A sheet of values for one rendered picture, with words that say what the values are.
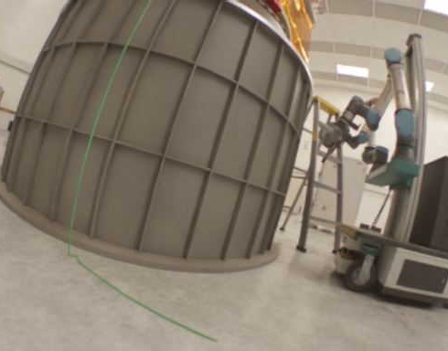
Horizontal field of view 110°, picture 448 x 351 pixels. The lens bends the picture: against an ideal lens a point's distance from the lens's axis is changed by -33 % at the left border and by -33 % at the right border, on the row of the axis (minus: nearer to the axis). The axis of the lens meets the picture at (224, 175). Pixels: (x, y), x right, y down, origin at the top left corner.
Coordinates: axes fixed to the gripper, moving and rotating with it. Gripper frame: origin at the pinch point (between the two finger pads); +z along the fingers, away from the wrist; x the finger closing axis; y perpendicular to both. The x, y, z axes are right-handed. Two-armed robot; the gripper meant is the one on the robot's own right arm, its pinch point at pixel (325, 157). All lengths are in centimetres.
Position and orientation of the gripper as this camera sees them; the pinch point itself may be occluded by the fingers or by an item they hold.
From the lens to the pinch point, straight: 174.7
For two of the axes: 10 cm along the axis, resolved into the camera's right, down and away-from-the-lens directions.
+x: 1.9, 2.2, 9.6
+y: 7.4, 6.1, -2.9
